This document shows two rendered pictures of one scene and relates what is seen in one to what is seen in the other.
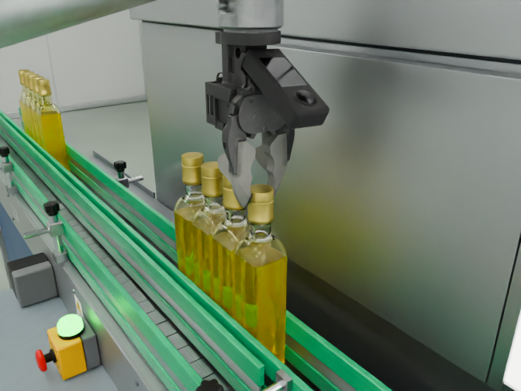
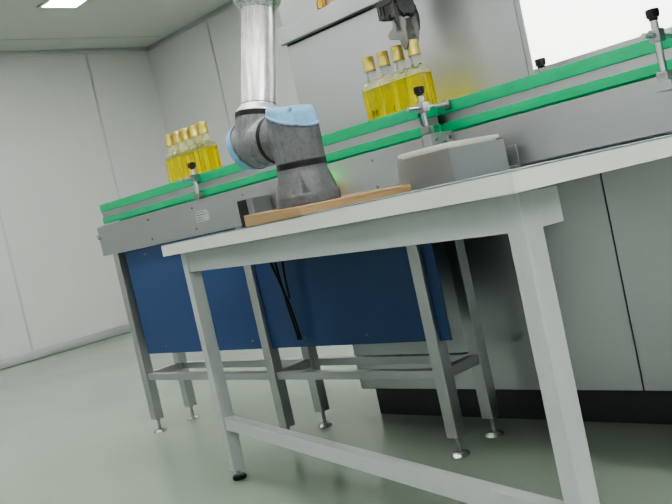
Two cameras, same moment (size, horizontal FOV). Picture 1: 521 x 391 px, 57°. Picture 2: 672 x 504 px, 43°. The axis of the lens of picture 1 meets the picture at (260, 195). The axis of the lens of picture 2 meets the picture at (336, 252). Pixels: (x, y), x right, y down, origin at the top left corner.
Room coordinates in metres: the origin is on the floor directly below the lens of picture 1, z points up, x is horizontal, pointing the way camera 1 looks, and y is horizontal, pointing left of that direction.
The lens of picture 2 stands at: (-1.80, 0.61, 0.75)
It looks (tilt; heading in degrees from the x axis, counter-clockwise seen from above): 3 degrees down; 353
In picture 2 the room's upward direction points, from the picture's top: 12 degrees counter-clockwise
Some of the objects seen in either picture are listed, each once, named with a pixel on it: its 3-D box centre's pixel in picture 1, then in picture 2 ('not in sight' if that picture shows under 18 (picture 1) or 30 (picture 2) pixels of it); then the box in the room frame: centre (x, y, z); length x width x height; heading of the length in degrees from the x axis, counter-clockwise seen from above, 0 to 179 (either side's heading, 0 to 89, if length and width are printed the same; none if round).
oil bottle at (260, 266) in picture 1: (260, 302); (424, 101); (0.57, 0.00, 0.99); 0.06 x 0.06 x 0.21; 37
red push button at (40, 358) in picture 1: (46, 358); not in sight; (0.68, 0.38, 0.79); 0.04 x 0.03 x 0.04; 37
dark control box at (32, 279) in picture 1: (32, 279); (256, 210); (0.93, 0.52, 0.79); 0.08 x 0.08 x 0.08; 37
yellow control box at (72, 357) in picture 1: (73, 348); not in sight; (0.71, 0.35, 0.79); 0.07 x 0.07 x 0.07; 37
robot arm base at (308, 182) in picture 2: not in sight; (304, 182); (0.17, 0.42, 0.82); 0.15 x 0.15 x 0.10
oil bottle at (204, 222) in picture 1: (216, 268); (394, 111); (0.66, 0.07, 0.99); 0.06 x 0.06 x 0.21; 37
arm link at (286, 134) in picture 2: not in sight; (293, 132); (0.17, 0.42, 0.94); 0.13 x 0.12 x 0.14; 35
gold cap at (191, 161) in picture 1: (193, 167); (368, 64); (0.71, 0.11, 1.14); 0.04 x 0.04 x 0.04
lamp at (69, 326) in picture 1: (70, 325); not in sight; (0.71, 0.34, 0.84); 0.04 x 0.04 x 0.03
